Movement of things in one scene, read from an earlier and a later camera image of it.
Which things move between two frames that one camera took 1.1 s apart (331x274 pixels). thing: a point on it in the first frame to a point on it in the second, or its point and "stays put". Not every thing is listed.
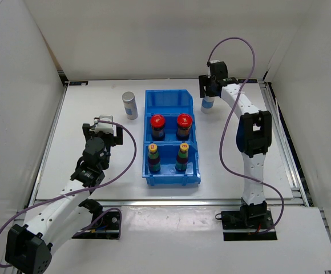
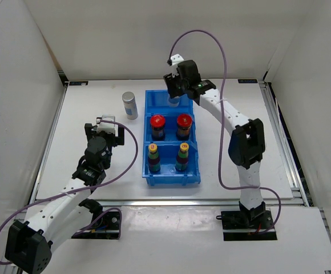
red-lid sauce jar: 157,123 stays put
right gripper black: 204,81 to 170,80
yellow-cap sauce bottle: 182,160 stays put
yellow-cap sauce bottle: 153,159 stays put
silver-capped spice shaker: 207,104 to 174,101
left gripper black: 89,131 stays put
